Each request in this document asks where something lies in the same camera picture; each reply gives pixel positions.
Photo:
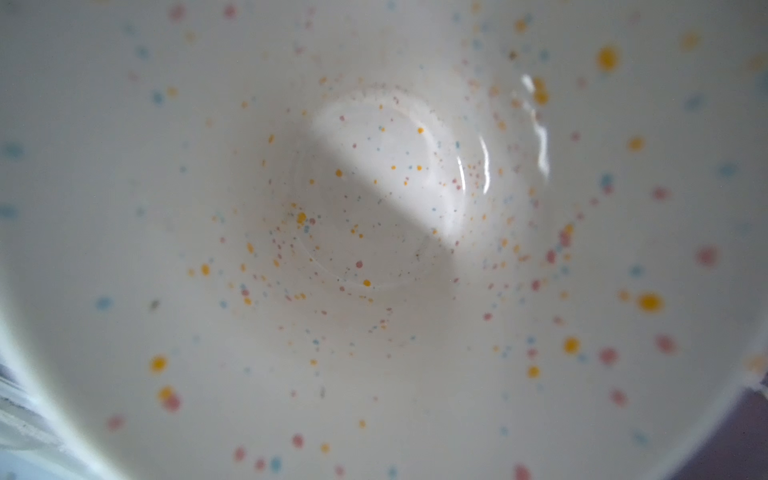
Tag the white mug cream handle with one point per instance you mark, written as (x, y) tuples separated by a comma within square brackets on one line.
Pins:
[(384, 239)]

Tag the aluminium front rail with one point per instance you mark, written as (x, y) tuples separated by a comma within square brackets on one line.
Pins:
[(30, 447)]

